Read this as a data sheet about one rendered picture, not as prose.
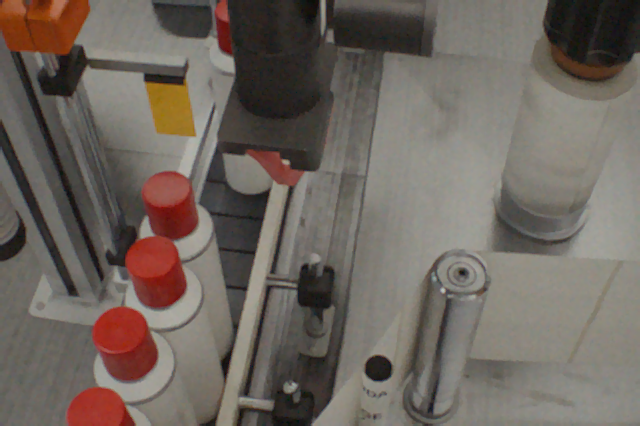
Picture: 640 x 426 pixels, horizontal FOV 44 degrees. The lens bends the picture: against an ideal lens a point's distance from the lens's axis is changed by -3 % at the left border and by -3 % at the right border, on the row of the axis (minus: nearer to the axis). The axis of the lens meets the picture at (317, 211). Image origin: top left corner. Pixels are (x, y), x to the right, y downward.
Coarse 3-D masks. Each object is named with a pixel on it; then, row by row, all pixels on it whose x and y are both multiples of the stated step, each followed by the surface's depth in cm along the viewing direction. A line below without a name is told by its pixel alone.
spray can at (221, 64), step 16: (224, 0) 64; (224, 16) 63; (224, 32) 64; (224, 48) 65; (224, 64) 66; (224, 80) 67; (224, 96) 68; (224, 160) 76; (240, 160) 74; (240, 176) 76; (256, 176) 76; (240, 192) 78; (256, 192) 78
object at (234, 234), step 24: (216, 168) 81; (216, 192) 79; (288, 192) 79; (216, 216) 77; (240, 216) 77; (264, 216) 77; (240, 240) 75; (240, 264) 74; (240, 288) 72; (240, 312) 71; (264, 312) 75
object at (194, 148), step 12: (204, 96) 75; (204, 108) 74; (204, 120) 73; (204, 132) 73; (192, 144) 72; (204, 144) 73; (192, 156) 71; (180, 168) 70; (192, 168) 70; (192, 180) 70
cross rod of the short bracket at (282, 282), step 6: (270, 276) 69; (276, 276) 69; (282, 276) 69; (288, 276) 69; (270, 282) 69; (276, 282) 69; (282, 282) 69; (288, 282) 69; (294, 282) 69; (276, 288) 69; (282, 288) 69; (288, 288) 69; (294, 288) 69
